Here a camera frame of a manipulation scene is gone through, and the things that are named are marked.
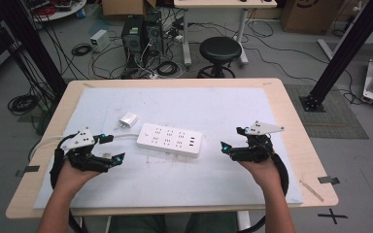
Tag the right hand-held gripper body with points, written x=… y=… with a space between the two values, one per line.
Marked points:
x=259 y=149

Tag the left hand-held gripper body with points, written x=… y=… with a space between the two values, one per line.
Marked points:
x=82 y=139

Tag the white charger plug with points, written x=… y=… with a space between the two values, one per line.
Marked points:
x=128 y=119

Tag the white power strip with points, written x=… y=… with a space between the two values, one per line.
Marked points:
x=168 y=139

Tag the person's right hand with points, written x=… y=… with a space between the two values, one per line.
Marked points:
x=265 y=174

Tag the person's left hand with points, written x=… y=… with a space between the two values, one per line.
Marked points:
x=71 y=179

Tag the white foam mat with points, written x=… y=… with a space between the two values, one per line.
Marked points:
x=191 y=106

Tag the black tape strip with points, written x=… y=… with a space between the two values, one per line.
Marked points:
x=29 y=169
x=328 y=180

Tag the thin wooden stick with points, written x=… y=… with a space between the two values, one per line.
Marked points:
x=311 y=191

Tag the person's right leg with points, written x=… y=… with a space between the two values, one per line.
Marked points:
x=212 y=223

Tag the black round stool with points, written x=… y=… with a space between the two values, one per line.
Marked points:
x=220 y=48

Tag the grey floor mat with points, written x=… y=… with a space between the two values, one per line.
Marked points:
x=340 y=119

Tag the small white power supply box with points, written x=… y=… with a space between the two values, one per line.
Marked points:
x=99 y=40

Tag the black tape cross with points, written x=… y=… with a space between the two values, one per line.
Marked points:
x=332 y=216

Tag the black computer tower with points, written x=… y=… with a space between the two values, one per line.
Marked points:
x=132 y=39
x=153 y=30

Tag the round white table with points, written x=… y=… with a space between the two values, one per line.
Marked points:
x=61 y=9

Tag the large brown cardboard box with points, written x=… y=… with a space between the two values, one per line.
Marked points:
x=311 y=16

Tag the black metal post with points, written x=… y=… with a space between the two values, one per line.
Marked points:
x=35 y=42
x=346 y=51

